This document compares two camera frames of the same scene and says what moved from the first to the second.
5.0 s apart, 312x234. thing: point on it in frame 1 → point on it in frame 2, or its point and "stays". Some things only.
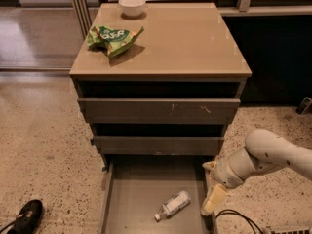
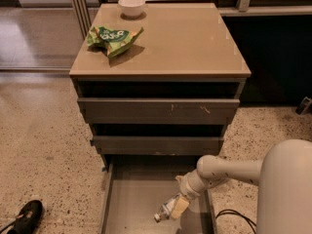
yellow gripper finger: [210, 165] → [179, 178]
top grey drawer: [156, 110] stays
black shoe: [27, 217] stays
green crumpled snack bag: [114, 40] stays
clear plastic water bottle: [174, 205] stays
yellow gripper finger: [214, 199] → [179, 206]
